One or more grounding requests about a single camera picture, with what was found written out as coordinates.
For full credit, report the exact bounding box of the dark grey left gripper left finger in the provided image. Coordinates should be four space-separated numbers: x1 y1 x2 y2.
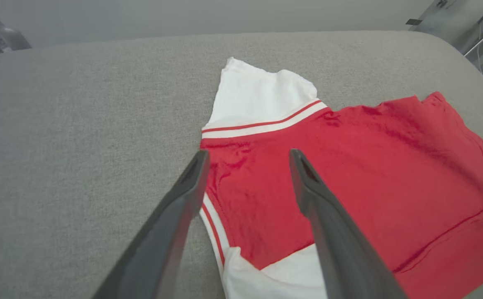
92 149 211 299

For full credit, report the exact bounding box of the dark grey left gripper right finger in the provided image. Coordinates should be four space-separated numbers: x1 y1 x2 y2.
288 148 409 299

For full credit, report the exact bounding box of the red and white shirt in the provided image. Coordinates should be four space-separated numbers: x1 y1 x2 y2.
199 57 483 299

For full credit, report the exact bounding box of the grey fabric sofa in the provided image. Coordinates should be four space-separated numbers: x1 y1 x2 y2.
0 30 483 299

